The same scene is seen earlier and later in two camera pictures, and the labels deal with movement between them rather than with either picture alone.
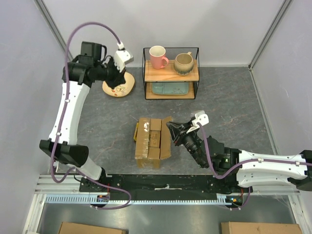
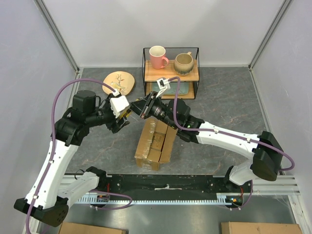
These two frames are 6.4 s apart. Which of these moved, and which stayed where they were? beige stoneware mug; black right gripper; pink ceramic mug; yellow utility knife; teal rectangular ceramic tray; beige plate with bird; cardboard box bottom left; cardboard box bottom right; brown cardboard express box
Moved: yellow utility knife; brown cardboard express box; black right gripper
Stayed: cardboard box bottom left; beige stoneware mug; beige plate with bird; pink ceramic mug; teal rectangular ceramic tray; cardboard box bottom right
